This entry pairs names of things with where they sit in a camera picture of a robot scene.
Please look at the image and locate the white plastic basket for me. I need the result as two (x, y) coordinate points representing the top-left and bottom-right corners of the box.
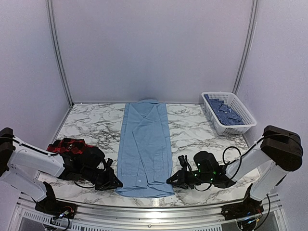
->
(201, 91), (257, 136)

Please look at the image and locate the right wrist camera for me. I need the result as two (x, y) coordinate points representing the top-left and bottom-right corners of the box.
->
(178, 155), (192, 171)

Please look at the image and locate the aluminium wall post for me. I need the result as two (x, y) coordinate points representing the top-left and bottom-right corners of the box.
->
(232, 0), (259, 95)
(46, 0), (74, 107)

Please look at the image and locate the left aluminium wall post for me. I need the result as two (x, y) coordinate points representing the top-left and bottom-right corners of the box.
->
(46, 0), (74, 107)

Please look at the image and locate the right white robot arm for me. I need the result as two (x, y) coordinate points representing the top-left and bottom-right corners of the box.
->
(167, 126), (304, 216)

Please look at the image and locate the right aluminium wall post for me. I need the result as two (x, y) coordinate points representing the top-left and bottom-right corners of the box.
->
(232, 0), (259, 95)

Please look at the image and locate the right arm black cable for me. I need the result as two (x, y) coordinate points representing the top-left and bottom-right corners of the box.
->
(222, 146), (243, 169)

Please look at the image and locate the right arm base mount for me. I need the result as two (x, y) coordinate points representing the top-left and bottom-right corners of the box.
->
(221, 202), (264, 220)

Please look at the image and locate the light blue long sleeve shirt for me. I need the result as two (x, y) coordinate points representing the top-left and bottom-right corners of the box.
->
(116, 99), (174, 198)

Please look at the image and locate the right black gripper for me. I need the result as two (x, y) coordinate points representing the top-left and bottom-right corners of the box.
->
(167, 167), (213, 189)

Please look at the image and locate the blue patterned shirt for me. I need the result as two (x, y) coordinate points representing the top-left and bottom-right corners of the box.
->
(204, 94), (244, 126)

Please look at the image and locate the aluminium front frame rail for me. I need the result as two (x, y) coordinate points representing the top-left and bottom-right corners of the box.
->
(14, 201), (284, 231)

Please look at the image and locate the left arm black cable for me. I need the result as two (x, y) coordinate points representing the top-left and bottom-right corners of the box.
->
(0, 136), (52, 157)

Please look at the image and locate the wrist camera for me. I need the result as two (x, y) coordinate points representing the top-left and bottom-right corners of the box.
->
(103, 158), (113, 168)
(178, 155), (192, 171)

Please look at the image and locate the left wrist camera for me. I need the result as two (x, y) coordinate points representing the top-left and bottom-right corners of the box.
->
(103, 158), (113, 168)

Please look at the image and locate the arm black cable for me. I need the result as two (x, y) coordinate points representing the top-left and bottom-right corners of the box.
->
(0, 136), (52, 157)
(222, 146), (243, 169)

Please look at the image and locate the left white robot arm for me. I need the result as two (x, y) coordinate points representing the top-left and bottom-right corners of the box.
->
(0, 128), (123, 214)

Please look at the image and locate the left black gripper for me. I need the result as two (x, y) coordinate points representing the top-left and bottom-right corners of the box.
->
(81, 167), (123, 192)

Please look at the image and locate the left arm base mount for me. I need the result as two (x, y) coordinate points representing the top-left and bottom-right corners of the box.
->
(35, 201), (77, 219)

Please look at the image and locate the red black plaid shirt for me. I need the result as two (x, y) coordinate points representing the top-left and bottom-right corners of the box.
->
(47, 138), (88, 154)

